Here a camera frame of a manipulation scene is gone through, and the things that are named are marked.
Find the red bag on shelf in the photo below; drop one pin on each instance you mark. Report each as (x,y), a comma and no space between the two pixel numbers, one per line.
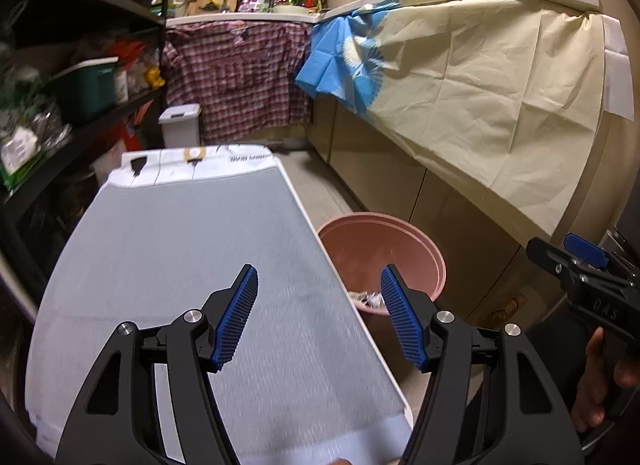
(125,50)

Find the pink plastic bucket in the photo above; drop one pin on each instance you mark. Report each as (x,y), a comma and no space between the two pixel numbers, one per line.
(380,245)

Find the person's right hand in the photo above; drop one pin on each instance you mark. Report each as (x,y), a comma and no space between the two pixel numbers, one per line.
(587,385)

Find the green and white packet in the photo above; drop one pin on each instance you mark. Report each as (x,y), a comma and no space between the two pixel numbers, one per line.
(20,155)

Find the black metal shelf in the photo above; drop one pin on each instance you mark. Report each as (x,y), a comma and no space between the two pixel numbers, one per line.
(100,0)

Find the plaid shirt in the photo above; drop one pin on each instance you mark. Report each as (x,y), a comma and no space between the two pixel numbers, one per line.
(235,80)

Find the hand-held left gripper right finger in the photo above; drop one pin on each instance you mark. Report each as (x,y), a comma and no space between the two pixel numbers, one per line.
(402,320)

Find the grey table mat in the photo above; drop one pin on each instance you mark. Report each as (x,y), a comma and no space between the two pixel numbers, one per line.
(200,245)

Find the white jar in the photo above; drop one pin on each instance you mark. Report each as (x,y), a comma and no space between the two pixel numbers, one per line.
(121,87)

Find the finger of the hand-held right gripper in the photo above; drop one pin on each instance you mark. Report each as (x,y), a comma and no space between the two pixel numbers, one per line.
(585,247)
(547,255)

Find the green storage box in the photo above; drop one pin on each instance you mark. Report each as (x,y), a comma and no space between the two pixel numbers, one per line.
(85,90)

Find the white paper sheet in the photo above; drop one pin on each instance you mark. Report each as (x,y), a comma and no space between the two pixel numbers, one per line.
(617,70)

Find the cream and blue printed cloth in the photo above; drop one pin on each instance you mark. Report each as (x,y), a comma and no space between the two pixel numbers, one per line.
(475,85)

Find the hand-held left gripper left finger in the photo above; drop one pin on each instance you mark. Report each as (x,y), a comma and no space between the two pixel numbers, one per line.
(235,320)

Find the white printed tablecloth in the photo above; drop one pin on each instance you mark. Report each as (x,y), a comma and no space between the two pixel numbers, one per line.
(165,165)

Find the white lidded bin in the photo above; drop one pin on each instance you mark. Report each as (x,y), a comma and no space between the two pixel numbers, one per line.
(180,127)

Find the beige kitchen cabinets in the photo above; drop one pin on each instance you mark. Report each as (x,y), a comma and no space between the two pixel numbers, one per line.
(380,160)

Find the red printed bag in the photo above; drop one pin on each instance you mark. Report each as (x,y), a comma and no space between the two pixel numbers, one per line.
(131,132)

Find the yellow toy figure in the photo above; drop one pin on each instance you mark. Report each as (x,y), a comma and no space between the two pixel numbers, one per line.
(154,77)

